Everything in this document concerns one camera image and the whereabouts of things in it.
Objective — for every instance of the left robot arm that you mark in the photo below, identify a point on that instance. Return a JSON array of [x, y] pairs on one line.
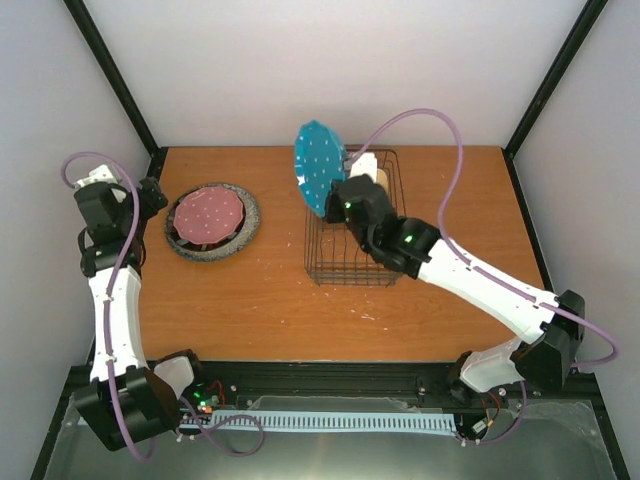
[[126, 400]]

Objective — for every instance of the pink dotted plate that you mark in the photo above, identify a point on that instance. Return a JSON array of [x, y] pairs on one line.
[[208, 215]]

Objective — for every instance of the yellow mug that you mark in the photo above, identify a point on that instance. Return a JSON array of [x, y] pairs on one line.
[[381, 179]]

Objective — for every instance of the teal dotted plate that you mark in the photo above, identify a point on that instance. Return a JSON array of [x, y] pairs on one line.
[[319, 156]]

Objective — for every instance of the black wire dish rack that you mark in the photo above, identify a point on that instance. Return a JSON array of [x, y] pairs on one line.
[[332, 256]]

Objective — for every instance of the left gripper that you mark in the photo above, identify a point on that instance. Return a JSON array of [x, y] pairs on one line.
[[148, 208]]

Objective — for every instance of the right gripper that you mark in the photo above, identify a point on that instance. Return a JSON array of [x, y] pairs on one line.
[[332, 213]]

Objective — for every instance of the light blue cable duct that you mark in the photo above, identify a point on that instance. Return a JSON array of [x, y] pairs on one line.
[[330, 422]]

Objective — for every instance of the black aluminium frame rail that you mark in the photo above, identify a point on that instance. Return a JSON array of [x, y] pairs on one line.
[[425, 385]]

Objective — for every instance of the grey speckled plate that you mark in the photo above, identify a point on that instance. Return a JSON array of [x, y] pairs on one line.
[[239, 240]]

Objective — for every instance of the small electronics board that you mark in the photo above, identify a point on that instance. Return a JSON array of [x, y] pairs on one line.
[[209, 398]]

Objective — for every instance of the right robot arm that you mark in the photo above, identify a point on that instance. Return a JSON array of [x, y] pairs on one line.
[[547, 333]]

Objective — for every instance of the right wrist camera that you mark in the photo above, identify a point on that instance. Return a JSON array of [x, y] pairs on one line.
[[365, 164]]

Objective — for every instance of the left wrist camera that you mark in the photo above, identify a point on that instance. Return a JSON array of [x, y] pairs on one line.
[[104, 173]]

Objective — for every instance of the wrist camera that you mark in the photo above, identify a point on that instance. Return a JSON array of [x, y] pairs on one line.
[[104, 173], [365, 164]]

